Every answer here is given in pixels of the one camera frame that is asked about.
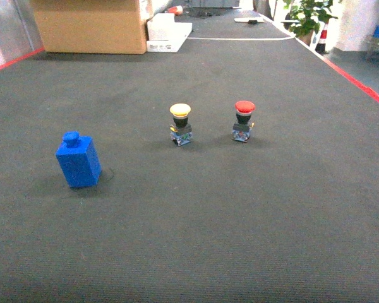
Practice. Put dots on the yellow mushroom push button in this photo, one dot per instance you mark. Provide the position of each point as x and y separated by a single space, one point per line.
181 131

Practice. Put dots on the red mushroom push button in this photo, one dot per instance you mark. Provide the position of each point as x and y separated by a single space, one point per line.
241 130

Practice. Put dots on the green potted plant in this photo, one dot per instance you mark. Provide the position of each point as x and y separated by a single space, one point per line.
306 16

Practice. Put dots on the large cardboard box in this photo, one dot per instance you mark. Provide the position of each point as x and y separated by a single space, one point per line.
93 27

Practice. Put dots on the white flat box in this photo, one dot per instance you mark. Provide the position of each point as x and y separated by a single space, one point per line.
165 34

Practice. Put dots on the red white traffic cone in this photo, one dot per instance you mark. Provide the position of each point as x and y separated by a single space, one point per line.
321 45

